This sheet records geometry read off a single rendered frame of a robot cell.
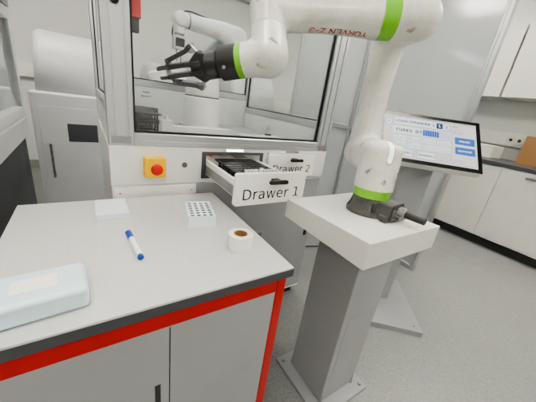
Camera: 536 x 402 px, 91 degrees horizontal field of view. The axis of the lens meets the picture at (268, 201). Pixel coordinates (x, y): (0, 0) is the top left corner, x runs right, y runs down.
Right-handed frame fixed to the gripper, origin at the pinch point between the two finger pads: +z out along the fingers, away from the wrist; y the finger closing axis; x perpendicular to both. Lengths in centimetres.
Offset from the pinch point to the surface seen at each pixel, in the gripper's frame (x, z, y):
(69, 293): 63, -8, -20
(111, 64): 0.7, 14.5, 4.6
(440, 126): -69, -108, -59
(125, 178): 13.2, 20.9, -29.3
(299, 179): 0, -39, -41
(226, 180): 8.3, -14.6, -35.3
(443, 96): -136, -129, -68
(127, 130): 5.8, 16.6, -14.7
